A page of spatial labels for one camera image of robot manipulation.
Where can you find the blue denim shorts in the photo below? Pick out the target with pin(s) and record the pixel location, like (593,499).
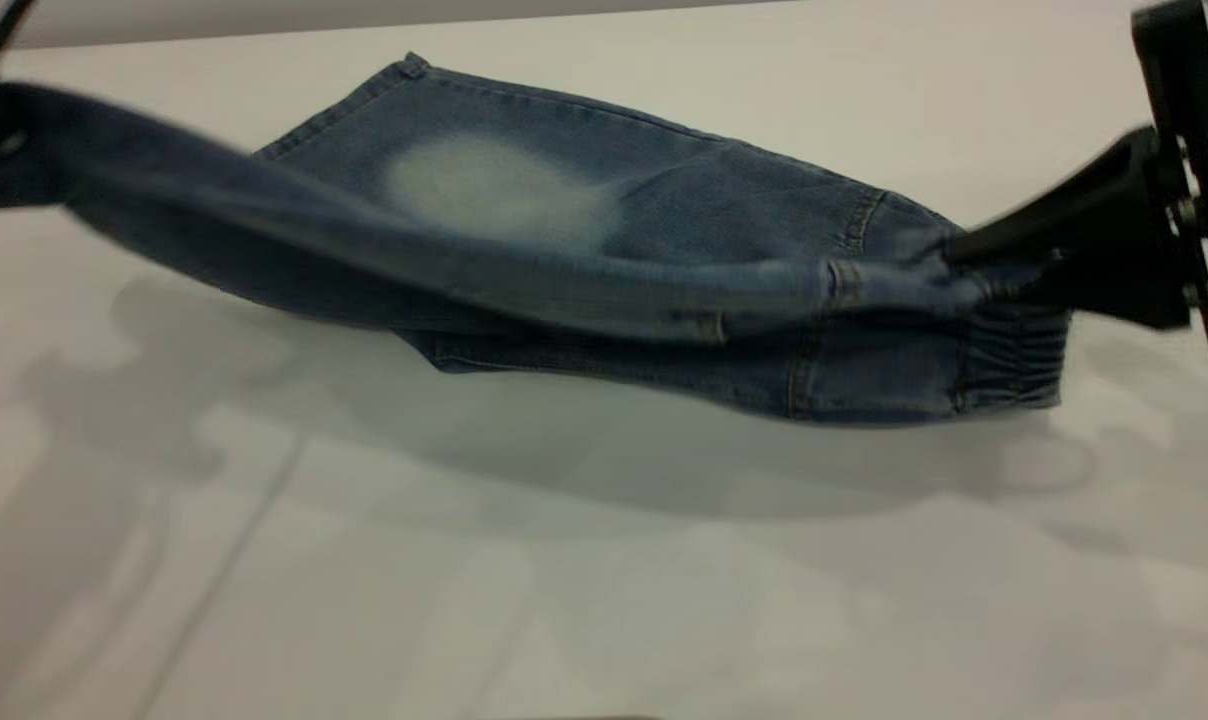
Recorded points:
(664,220)

